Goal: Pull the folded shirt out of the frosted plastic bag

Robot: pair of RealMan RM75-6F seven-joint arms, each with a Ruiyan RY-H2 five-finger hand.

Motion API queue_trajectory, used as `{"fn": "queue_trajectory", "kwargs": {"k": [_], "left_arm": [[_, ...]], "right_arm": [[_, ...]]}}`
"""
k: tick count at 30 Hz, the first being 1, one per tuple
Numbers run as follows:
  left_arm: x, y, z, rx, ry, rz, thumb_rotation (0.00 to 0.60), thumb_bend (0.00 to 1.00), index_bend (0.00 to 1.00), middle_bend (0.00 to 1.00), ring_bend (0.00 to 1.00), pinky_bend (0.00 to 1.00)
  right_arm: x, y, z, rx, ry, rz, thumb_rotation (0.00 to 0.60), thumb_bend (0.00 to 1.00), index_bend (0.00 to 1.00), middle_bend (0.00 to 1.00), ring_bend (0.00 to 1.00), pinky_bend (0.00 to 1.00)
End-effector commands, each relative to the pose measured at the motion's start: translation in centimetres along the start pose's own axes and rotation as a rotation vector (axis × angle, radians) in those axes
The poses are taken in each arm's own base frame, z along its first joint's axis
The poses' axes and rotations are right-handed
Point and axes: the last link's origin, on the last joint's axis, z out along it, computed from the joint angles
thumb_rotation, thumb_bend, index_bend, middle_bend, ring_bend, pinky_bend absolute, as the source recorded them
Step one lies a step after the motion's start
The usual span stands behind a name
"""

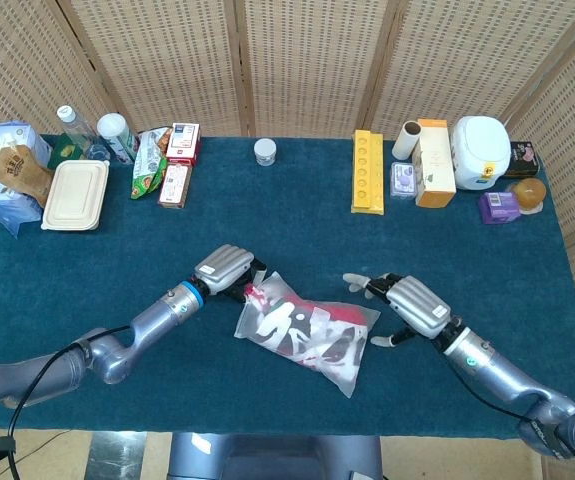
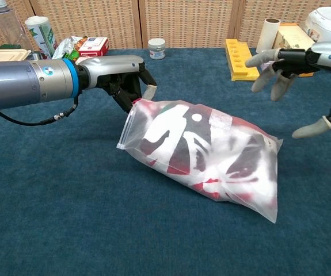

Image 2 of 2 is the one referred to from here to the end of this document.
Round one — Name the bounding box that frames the clear plastic water bottle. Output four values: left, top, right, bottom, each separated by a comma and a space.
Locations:
0, 0, 33, 51

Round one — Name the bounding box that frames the beige lidded lunch box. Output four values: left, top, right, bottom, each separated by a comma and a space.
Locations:
0, 48, 32, 63

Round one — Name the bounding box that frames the blue felt table cover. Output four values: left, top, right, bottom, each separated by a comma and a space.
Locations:
0, 47, 331, 276

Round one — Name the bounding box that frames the white green cylindrical can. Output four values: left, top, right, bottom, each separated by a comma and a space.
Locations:
24, 16, 59, 60

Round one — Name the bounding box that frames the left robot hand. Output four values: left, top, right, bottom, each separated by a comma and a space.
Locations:
77, 54, 158, 114

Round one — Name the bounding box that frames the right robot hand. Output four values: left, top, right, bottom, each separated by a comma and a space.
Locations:
245, 41, 331, 139

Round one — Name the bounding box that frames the white paper roll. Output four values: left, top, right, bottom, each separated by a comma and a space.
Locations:
256, 18, 281, 54

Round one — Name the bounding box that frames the translucent plastic zip bag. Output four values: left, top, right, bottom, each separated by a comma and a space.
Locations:
116, 99, 283, 224

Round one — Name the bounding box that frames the white red black garment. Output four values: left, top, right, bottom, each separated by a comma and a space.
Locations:
133, 99, 280, 210

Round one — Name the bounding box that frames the yellow holder with round holes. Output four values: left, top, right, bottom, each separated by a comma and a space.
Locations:
225, 39, 261, 82

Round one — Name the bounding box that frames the small white jar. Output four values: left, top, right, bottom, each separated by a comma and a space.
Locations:
147, 38, 166, 60

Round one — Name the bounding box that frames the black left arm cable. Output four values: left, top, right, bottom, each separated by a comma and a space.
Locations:
0, 94, 79, 127

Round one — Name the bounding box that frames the woven wicker folding screen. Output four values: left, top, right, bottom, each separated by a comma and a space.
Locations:
0, 0, 331, 49

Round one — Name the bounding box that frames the dark green box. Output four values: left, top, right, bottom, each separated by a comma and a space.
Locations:
0, 43, 24, 51

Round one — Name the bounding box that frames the white rice cooker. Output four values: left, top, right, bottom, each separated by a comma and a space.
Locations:
302, 7, 331, 44

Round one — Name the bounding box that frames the red white carton box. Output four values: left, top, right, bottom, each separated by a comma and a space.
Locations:
78, 36, 110, 58

